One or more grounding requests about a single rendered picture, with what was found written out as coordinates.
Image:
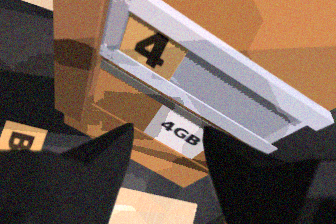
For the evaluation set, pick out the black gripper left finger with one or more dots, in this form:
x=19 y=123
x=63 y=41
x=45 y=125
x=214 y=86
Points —
x=78 y=186

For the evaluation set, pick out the white paper label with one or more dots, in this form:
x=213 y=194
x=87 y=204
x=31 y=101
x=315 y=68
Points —
x=176 y=131

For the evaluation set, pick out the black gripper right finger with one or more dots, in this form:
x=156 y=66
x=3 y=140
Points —
x=254 y=187

